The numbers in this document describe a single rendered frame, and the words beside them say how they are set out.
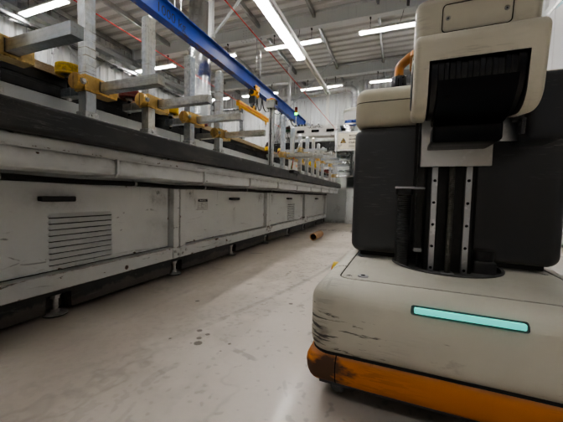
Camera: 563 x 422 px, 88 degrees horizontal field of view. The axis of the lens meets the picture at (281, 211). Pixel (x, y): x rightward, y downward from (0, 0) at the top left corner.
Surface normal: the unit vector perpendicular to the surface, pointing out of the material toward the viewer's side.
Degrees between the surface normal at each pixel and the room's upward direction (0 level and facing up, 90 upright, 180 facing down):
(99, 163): 90
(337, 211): 90
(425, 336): 90
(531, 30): 98
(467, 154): 90
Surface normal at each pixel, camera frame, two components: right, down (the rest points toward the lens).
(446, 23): -0.38, 0.18
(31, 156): 0.93, 0.04
